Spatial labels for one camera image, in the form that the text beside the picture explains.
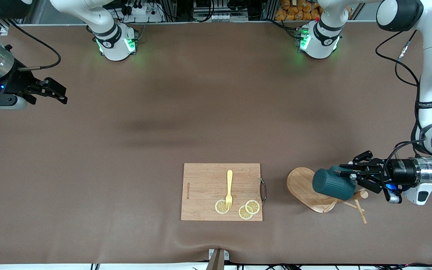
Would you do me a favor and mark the teal cup with yellow inside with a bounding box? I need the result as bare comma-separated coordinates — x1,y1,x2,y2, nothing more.
312,165,357,201

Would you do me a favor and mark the wooden mug tree rack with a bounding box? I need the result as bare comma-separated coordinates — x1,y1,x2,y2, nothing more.
286,166,369,225

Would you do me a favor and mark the white power strip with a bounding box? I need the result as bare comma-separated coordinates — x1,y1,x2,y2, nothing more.
120,0,165,23

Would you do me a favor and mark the lemon slice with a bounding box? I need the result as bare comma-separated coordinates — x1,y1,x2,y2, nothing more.
214,199,232,215
238,205,254,221
245,199,261,215

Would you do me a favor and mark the yellow plastic fork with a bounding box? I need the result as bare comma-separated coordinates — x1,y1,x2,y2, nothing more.
225,169,234,211

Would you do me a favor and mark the bamboo cutting board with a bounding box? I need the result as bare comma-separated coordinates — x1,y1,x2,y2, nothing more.
181,163,264,222

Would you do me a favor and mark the pile of orange items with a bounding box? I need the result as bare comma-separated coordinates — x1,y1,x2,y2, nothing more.
274,0,322,21

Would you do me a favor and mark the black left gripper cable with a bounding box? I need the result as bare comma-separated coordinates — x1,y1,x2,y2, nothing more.
386,139,432,166

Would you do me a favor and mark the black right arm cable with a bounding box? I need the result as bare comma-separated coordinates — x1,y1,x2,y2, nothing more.
0,18,62,72

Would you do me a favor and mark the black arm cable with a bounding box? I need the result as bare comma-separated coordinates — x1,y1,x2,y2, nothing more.
0,18,62,72
375,29,427,88

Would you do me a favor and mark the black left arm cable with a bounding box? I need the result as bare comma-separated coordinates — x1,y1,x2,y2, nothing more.
375,29,427,88

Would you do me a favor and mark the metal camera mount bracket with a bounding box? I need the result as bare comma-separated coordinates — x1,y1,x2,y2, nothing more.
207,248,230,270

